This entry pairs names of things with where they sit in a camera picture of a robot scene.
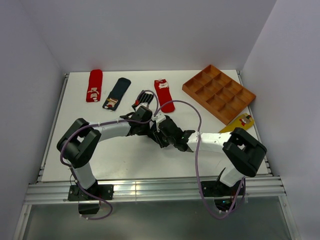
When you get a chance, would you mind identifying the purple cable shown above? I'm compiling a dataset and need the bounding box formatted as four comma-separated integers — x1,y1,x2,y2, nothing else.
154,100,247,220
59,89,158,221

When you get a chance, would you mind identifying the plain navy ankle sock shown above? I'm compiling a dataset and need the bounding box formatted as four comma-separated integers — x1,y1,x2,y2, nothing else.
147,125,163,148

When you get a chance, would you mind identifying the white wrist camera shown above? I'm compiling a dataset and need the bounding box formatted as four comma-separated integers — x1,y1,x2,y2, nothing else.
135,100,149,108
151,113,166,122

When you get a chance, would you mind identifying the orange compartment tray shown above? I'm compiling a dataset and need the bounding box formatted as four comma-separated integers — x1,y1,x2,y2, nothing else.
182,64,256,125

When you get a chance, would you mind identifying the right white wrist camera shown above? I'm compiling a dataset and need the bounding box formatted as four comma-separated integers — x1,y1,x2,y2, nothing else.
151,113,166,122

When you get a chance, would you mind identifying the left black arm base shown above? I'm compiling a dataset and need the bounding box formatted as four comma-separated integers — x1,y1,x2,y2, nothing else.
67,184,114,216

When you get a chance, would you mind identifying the red sock with santa pattern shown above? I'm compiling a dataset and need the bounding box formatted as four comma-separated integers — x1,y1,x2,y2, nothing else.
154,79,175,113

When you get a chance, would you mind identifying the navy sock with bear pattern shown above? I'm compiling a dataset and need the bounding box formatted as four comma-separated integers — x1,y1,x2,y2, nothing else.
102,77,131,111

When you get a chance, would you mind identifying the black white striped sock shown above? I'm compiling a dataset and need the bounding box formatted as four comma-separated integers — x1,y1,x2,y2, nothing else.
131,91,154,111

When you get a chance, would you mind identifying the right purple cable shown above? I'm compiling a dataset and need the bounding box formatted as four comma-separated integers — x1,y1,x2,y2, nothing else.
154,100,247,220

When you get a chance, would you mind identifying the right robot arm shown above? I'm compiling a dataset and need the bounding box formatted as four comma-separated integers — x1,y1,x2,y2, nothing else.
149,115,267,195

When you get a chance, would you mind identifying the yellow sock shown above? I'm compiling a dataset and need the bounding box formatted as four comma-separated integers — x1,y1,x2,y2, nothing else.
219,113,255,133

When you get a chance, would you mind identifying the red sock with white figure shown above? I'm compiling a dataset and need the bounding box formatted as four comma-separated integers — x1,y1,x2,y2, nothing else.
86,69,103,103

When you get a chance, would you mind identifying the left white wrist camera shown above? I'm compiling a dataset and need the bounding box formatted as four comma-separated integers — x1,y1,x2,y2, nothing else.
135,100,149,108

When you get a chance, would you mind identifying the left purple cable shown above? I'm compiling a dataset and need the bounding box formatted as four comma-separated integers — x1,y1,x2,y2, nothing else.
59,89,158,221

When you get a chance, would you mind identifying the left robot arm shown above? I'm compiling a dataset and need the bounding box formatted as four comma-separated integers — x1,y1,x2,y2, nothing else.
56,105,153,200

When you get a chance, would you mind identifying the aluminium front rail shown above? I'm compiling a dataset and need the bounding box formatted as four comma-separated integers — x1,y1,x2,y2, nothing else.
23,176,286,205

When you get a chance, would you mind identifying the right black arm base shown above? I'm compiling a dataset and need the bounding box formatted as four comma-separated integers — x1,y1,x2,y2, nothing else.
201,180,246,212

